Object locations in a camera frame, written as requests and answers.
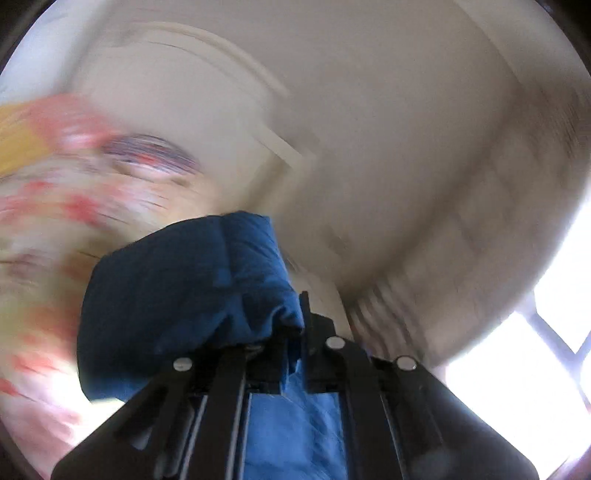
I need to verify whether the blue padded winter jacket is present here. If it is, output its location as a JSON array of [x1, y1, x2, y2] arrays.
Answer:
[[76, 212, 346, 479]]

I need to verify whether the floral bed sheet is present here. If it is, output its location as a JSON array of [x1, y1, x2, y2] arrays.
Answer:
[[1, 94, 218, 478]]

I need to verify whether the patterned red blue pillow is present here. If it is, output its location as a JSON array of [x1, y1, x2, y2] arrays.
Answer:
[[101, 134, 200, 181]]

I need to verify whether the white wooden headboard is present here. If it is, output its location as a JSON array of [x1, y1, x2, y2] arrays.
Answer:
[[71, 22, 318, 219]]

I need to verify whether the window frame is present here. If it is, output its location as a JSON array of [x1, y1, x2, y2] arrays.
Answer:
[[516, 295, 590, 410]]

